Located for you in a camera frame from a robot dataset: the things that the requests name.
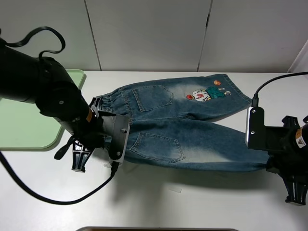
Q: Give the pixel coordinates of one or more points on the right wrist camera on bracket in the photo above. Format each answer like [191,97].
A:
[261,137]

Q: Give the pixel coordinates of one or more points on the clear tape piece lower centre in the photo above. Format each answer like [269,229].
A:
[175,189]

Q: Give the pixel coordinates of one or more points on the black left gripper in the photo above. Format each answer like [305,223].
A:
[91,135]

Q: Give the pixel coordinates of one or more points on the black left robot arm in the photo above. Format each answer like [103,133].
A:
[45,83]

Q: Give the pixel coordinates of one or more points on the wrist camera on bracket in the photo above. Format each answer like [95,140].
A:
[261,137]
[117,127]

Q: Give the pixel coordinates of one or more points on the light green plastic tray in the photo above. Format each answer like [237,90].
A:
[22,127]

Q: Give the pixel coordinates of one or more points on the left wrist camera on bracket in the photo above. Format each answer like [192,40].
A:
[117,127]

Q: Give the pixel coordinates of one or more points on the clear tape piece under shorts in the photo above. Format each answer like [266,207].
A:
[107,165]

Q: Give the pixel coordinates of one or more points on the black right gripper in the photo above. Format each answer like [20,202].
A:
[288,155]

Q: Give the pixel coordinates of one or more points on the blue children's denim shorts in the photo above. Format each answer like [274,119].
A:
[173,124]

